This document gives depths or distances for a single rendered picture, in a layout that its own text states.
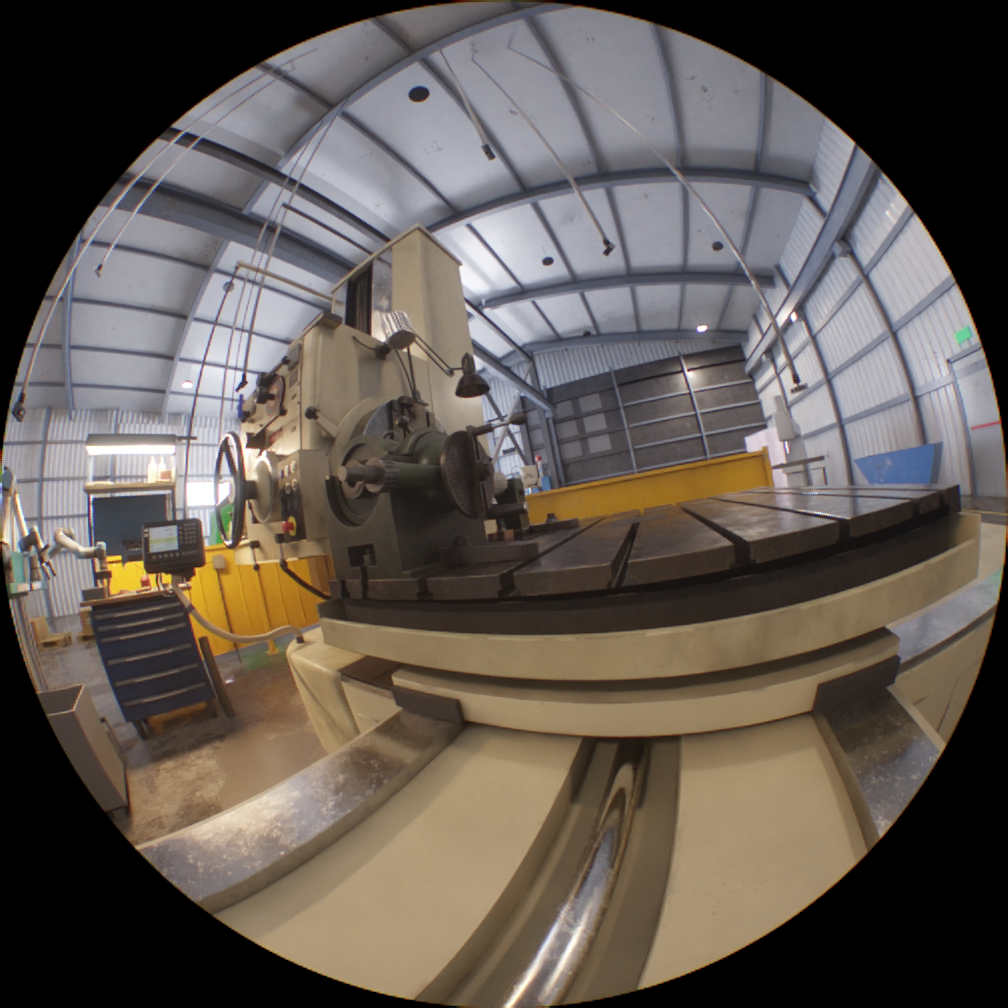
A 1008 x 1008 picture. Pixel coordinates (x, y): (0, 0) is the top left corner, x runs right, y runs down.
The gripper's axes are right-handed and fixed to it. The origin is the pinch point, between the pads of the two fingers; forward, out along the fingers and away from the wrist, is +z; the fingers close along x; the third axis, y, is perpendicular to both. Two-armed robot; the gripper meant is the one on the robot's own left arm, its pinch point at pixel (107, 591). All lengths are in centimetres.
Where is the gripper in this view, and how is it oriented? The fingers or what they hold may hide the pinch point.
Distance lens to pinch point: 271.5
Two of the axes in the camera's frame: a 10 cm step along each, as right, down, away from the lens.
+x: 4.7, -0.5, 8.8
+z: 1.7, 9.9, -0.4
